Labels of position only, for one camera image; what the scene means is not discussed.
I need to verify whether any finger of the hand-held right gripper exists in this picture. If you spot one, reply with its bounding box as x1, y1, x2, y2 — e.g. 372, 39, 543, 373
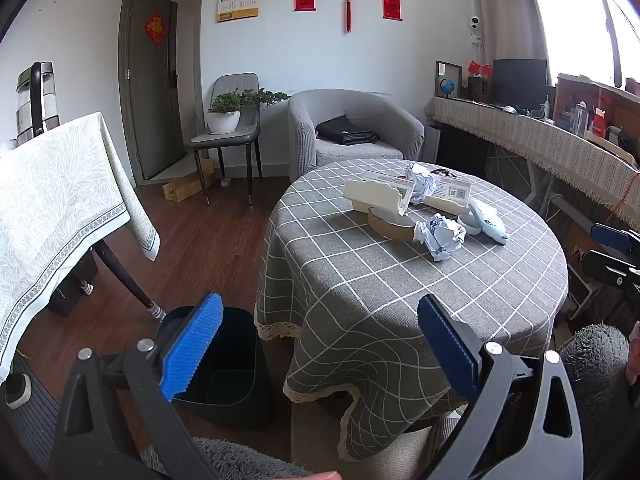
590, 222, 640, 256
582, 250, 640, 291

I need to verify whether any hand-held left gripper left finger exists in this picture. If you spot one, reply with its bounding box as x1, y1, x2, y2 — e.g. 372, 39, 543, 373
50, 292, 224, 480

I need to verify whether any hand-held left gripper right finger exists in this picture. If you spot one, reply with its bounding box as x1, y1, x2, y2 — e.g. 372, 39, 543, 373
416, 294, 586, 480

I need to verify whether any dark teal waste bin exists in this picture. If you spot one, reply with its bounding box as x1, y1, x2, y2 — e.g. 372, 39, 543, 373
152, 305, 273, 428

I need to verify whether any paper ball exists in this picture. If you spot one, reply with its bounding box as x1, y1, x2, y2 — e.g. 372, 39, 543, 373
413, 213, 467, 262
406, 162, 440, 206

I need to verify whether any white blue packet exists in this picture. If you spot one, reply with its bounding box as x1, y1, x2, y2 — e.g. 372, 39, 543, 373
469, 197, 509, 245

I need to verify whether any brown tape roll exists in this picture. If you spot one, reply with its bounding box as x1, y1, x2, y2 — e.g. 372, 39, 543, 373
367, 206, 417, 242

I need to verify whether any cream card stand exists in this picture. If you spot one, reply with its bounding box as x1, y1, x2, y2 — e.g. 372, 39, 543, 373
343, 177, 407, 218
422, 194, 473, 217

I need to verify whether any grey fluffy clothing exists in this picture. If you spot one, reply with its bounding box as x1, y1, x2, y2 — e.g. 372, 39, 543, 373
557, 324, 633, 413
142, 437, 311, 480

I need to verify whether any grey checked tablecloth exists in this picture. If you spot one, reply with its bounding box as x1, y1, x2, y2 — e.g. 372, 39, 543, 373
255, 158, 571, 463

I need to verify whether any black table leg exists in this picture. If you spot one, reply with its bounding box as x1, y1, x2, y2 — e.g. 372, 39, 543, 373
92, 240, 156, 311

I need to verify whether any side desk with fringed cloth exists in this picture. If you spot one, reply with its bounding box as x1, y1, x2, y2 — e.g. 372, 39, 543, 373
425, 96, 640, 211

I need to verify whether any large cardboard box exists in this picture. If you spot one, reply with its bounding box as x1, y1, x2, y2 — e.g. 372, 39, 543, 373
554, 74, 640, 161

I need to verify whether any flat cardboard box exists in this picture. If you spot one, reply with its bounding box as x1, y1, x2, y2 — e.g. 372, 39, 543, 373
162, 157, 217, 203

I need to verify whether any beige rug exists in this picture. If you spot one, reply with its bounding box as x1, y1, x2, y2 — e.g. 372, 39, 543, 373
290, 400, 461, 480

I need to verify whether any striped floor mat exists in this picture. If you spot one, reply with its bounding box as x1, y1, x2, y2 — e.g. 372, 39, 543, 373
2, 355, 68, 468

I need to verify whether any black monitor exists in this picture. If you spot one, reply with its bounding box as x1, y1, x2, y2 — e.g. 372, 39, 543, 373
492, 58, 548, 106

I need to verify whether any green white-soled shoe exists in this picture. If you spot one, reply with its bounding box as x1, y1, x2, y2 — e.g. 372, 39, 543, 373
4, 374, 32, 408

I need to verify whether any brown wooden box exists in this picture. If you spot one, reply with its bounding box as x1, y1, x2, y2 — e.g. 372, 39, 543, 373
467, 76, 493, 101

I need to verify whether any potted green plant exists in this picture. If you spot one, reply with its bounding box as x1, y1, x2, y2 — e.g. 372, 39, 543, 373
206, 87, 291, 135

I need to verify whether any bright window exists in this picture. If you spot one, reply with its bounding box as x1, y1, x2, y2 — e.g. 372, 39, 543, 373
522, 0, 640, 86

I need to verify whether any black bag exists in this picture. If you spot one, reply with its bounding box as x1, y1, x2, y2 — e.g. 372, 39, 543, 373
315, 115, 381, 147

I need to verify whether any grey armchair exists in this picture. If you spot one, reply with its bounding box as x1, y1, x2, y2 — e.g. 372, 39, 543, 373
287, 89, 426, 184

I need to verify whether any grey door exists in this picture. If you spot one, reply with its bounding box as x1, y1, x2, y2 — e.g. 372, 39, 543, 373
124, 0, 187, 181

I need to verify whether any grey dining chair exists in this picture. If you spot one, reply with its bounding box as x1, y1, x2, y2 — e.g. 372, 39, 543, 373
189, 73, 264, 206

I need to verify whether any glass electric kettle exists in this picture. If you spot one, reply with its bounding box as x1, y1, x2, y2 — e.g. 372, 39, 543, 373
15, 61, 60, 143

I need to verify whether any red door decoration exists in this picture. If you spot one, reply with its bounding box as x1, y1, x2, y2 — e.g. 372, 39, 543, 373
144, 14, 168, 46

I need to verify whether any dark picture frame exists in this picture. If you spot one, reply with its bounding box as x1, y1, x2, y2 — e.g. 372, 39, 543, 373
434, 60, 463, 99

